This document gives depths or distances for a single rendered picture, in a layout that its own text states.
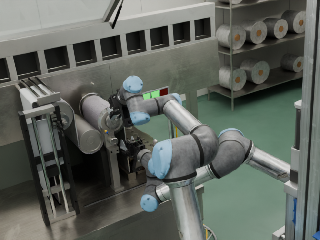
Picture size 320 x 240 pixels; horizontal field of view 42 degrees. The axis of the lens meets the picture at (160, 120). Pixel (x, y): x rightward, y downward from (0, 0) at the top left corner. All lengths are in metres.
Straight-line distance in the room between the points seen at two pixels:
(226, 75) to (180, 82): 2.79
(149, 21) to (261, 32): 3.23
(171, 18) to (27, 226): 1.36
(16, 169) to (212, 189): 1.92
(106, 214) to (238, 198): 1.83
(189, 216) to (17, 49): 1.23
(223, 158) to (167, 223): 0.58
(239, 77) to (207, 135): 4.05
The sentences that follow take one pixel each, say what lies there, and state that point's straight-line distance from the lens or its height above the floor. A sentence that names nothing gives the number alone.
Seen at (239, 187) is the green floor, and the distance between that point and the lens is 3.75.
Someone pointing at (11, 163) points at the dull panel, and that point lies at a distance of 2.33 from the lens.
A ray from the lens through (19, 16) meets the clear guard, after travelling 2.02.
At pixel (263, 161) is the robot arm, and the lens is 1.82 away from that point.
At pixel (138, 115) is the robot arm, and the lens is 1.66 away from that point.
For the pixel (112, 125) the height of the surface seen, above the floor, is 1.23.
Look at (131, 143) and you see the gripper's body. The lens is 2.00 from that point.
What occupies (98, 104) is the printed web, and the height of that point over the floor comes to 1.31.
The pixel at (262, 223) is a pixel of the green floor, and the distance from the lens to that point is 3.35.
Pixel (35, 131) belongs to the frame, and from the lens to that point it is 1.79.
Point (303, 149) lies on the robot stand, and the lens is 1.28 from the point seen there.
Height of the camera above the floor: 2.03
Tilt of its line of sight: 23 degrees down
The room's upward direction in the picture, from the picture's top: 5 degrees counter-clockwise
